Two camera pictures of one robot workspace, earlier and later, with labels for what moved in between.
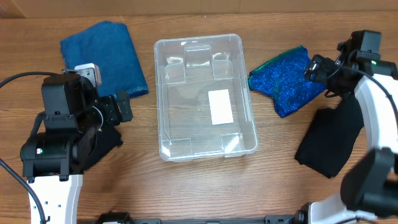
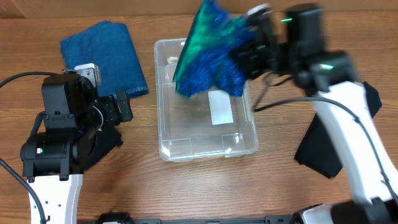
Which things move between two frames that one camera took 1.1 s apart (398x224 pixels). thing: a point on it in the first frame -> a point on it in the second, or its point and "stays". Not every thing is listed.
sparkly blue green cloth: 283,78 -> 205,61
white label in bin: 220,106 stays
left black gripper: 114,116 stays
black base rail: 116,218 stays
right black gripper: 319,70 -> 257,50
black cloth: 331,137 stays
